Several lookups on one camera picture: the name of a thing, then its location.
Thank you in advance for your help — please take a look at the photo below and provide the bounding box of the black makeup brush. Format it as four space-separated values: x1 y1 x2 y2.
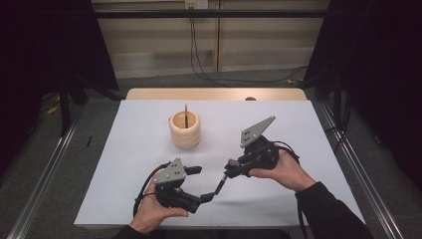
213 174 229 196

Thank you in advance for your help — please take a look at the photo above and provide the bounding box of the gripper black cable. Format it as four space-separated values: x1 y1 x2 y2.
132 161 172 218
272 140 310 239

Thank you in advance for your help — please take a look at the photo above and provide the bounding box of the person's left hand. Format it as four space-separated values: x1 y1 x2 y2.
129 180 189 235

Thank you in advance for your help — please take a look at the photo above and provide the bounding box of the black horizontal bar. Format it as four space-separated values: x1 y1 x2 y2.
94 9 327 19

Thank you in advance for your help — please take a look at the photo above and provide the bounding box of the cream ringed cup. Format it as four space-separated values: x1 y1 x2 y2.
168 111 202 149

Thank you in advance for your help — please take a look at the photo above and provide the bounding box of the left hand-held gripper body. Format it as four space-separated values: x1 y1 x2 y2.
152 156 203 214

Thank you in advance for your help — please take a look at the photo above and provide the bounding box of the aluminium floor rail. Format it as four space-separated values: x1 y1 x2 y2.
6 106 86 239
317 101 404 239

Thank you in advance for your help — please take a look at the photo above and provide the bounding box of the black wall cable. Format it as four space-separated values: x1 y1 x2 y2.
189 8 233 88
189 8 310 85

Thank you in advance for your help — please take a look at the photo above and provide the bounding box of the black metal stand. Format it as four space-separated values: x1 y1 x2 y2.
58 76 73 137

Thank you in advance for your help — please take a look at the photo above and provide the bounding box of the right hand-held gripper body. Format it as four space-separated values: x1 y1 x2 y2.
237 115 281 177

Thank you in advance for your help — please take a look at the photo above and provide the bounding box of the person's right hand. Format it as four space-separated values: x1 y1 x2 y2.
248 142 317 193

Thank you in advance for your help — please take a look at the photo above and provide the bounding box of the white wall socket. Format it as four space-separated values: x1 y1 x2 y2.
184 0 209 10

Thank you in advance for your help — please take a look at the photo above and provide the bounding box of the white table mat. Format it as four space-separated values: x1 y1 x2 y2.
74 99 366 228

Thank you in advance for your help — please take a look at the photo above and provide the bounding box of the yellow floor tape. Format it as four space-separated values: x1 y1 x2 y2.
46 96 62 116

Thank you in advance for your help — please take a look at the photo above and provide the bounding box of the black curtain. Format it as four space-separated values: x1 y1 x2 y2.
303 0 422 190
0 0 119 173

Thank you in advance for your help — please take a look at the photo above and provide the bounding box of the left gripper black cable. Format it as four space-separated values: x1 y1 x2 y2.
132 161 172 218

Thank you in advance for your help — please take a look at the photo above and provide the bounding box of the wooden table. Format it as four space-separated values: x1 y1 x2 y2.
125 88 308 102

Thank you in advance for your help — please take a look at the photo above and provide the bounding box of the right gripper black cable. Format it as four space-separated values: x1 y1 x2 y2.
272 140 310 239

